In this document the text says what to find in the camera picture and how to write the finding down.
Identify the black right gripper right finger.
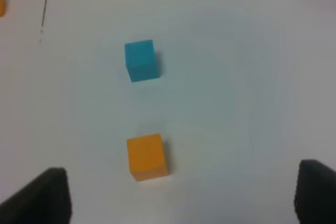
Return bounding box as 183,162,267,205
293,159,335,223

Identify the orange template block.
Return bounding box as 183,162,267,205
0,0,6,17

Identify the blue loose block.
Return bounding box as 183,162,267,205
124,39,160,82

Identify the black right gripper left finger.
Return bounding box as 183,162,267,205
1,167,72,223

